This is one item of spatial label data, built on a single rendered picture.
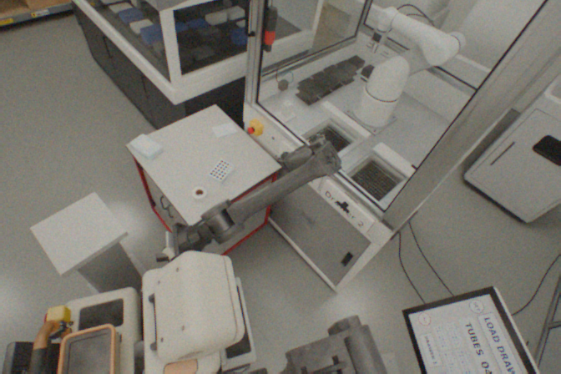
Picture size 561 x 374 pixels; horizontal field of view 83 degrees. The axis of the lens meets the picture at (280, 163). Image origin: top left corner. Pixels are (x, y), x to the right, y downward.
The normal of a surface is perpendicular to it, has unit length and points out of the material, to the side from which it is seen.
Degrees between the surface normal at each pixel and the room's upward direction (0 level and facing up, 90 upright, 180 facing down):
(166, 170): 0
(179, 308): 48
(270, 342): 0
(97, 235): 0
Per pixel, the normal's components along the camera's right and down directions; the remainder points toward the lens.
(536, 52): -0.73, 0.47
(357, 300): 0.13, -0.62
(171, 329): -0.61, -0.32
